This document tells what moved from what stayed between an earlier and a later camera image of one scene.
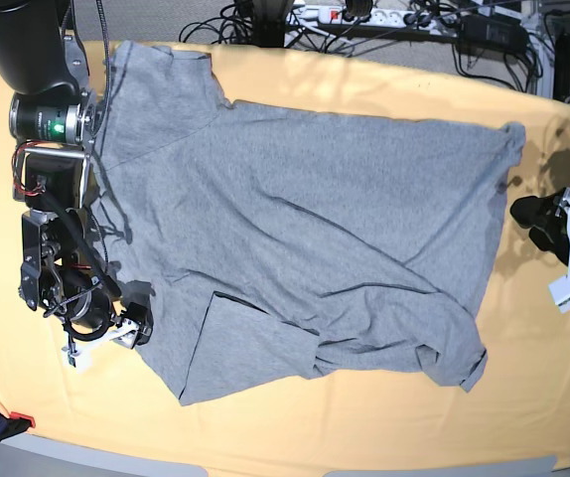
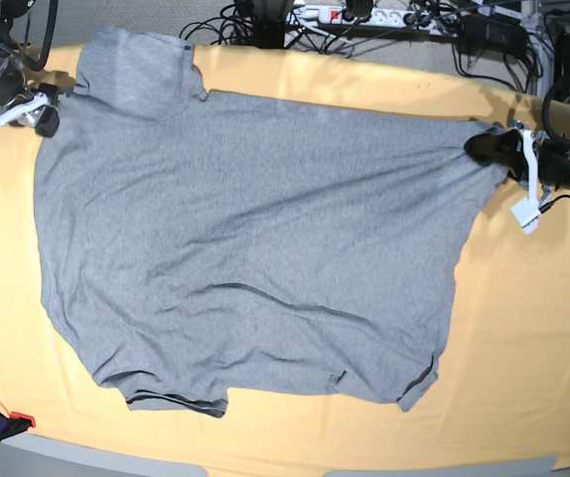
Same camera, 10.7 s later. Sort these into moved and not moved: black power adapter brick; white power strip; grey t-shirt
Moved: grey t-shirt
Not moved: black power adapter brick; white power strip
